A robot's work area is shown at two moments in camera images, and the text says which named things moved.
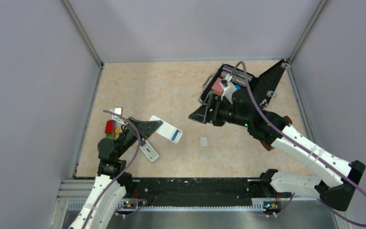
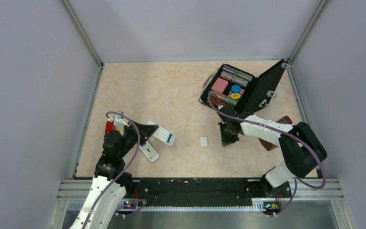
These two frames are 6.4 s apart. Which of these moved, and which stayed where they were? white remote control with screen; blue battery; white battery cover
Moved: blue battery
Stayed: white remote control with screen; white battery cover
